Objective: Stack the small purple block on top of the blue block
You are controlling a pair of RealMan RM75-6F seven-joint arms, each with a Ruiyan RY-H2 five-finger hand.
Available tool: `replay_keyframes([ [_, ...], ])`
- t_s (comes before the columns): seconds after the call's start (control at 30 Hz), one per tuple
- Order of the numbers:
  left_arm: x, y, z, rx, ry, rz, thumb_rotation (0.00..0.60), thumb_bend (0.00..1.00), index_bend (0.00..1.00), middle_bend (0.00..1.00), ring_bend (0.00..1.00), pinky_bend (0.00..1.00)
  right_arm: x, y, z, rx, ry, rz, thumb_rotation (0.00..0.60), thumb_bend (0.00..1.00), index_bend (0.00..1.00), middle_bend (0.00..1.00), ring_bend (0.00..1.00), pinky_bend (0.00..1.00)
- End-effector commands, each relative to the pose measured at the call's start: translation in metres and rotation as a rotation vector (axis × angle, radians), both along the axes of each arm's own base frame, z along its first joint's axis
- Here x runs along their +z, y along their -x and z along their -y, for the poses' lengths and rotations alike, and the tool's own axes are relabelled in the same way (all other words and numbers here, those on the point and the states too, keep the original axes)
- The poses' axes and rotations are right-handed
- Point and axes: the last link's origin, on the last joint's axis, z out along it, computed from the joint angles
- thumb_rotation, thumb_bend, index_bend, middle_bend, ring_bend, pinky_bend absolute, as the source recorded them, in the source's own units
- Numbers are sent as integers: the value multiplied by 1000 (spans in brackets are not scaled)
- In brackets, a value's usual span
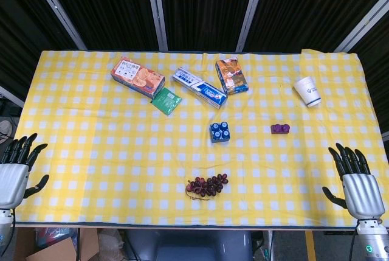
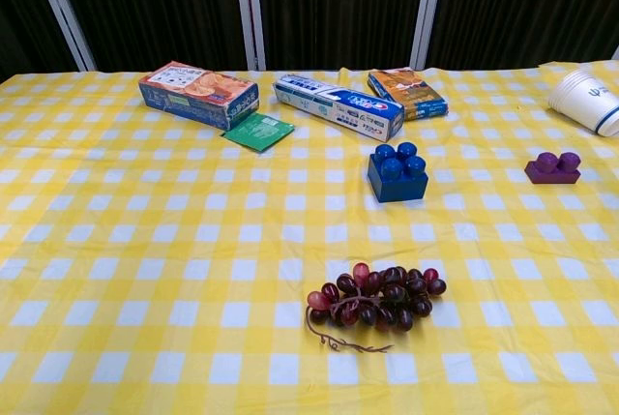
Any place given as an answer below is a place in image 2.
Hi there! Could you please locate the small purple object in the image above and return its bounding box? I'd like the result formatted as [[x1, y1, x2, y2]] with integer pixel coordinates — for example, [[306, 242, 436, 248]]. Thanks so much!
[[524, 151, 582, 186]]

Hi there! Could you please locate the blue four-stud building block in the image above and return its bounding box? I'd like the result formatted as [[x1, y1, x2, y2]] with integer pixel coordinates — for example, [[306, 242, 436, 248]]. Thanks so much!
[[367, 141, 429, 204]]

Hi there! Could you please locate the green foil sachet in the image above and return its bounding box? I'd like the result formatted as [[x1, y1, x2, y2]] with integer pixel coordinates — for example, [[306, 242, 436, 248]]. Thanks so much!
[[221, 112, 296, 152]]

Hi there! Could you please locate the blue and white toothpaste box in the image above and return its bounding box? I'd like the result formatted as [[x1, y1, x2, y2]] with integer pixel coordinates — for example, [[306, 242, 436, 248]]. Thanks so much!
[[272, 73, 405, 142]]

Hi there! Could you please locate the orange and blue snack box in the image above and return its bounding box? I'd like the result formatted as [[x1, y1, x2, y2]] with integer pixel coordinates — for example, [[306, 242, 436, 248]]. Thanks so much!
[[368, 68, 448, 122]]

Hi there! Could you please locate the bunch of dark red grapes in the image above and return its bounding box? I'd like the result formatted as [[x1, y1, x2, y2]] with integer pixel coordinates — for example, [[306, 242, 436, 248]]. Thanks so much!
[[304, 262, 448, 354]]

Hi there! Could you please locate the orange and blue biscuit box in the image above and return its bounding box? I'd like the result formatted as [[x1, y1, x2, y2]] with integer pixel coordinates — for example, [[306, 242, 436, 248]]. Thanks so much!
[[138, 61, 260, 132]]

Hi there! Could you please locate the yellow white checkered tablecloth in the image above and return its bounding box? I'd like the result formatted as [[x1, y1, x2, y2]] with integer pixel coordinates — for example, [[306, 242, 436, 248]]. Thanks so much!
[[0, 60, 619, 415]]

